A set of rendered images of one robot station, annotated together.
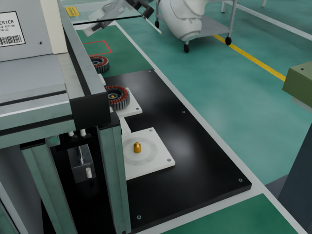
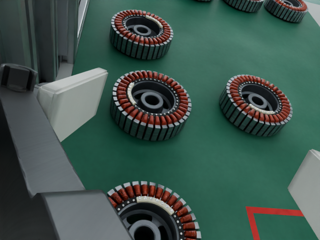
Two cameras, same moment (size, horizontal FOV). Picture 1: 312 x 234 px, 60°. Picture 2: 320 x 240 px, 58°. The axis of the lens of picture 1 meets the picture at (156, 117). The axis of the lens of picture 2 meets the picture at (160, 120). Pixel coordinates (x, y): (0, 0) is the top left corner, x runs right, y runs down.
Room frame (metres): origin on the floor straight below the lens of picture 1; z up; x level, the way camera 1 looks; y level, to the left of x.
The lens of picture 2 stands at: (1.03, 0.14, 1.05)
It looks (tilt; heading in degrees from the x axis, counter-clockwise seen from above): 46 degrees down; 95
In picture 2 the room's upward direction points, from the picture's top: 20 degrees clockwise
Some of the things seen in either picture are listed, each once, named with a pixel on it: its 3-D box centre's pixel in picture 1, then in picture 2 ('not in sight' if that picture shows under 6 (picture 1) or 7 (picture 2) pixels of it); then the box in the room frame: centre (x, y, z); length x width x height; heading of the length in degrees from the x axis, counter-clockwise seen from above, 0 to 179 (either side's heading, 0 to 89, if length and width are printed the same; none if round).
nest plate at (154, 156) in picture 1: (137, 152); not in sight; (0.51, 0.05, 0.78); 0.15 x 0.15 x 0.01; 22
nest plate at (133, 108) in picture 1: (113, 104); not in sight; (0.74, 0.14, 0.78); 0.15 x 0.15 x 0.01; 22
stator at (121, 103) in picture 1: (112, 98); not in sight; (0.74, 0.14, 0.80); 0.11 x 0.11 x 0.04
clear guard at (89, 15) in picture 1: (95, 17); not in sight; (0.81, 0.18, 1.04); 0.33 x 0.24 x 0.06; 112
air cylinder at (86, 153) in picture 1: (81, 161); not in sight; (0.46, 0.18, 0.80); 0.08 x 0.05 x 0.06; 22
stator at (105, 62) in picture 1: (95, 64); (143, 238); (1.04, 0.26, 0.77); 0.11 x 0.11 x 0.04
